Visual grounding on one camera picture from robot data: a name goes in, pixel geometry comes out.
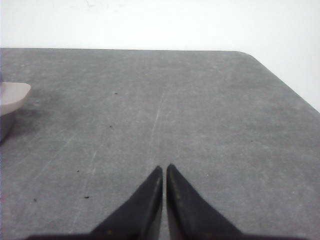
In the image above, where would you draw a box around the stainless steel pot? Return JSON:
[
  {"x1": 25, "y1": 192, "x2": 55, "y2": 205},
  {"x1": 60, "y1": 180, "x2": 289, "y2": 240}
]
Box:
[{"x1": 0, "y1": 82, "x2": 31, "y2": 142}]

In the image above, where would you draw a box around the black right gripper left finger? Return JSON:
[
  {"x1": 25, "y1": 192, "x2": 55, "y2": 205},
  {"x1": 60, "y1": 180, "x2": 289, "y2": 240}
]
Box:
[{"x1": 89, "y1": 165, "x2": 164, "y2": 240}]

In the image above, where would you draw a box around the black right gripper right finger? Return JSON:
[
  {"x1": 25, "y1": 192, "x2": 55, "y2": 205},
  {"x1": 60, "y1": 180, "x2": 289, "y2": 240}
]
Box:
[{"x1": 166, "y1": 163, "x2": 245, "y2": 240}]

